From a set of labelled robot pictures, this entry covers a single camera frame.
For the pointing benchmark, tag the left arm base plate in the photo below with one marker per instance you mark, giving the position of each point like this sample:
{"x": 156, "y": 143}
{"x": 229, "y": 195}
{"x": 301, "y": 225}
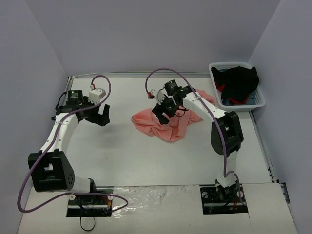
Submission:
{"x": 89, "y": 206}

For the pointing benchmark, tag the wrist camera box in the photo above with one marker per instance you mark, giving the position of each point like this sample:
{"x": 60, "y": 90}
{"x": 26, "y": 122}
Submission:
{"x": 153, "y": 94}
{"x": 96, "y": 95}

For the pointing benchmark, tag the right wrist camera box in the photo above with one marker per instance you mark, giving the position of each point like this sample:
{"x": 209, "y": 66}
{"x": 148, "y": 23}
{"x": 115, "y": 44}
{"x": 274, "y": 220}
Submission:
{"x": 153, "y": 94}

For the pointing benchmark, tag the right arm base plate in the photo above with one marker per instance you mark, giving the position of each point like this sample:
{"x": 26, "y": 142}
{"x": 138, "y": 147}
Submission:
{"x": 217, "y": 200}

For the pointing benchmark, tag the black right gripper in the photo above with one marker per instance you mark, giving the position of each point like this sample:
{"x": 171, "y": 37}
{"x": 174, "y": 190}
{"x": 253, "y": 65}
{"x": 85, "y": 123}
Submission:
{"x": 165, "y": 107}

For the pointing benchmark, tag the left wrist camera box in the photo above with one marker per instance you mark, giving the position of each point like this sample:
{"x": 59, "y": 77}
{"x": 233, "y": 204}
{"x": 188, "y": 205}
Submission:
{"x": 96, "y": 95}

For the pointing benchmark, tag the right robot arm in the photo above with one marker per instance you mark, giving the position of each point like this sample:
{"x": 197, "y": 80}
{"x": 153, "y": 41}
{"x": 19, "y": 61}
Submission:
{"x": 226, "y": 133}

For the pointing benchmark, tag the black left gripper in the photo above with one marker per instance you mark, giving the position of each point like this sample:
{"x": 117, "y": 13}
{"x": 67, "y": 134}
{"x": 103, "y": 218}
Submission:
{"x": 96, "y": 115}

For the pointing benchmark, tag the black and red clothes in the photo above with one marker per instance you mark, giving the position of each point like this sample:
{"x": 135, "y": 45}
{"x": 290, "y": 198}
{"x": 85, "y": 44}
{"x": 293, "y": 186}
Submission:
{"x": 236, "y": 84}

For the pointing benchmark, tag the pink t shirt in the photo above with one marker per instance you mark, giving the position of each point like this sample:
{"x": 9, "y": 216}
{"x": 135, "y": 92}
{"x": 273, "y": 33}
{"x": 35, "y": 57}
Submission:
{"x": 146, "y": 122}

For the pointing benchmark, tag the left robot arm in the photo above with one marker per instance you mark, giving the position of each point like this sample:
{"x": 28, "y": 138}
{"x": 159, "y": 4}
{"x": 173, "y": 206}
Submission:
{"x": 51, "y": 169}

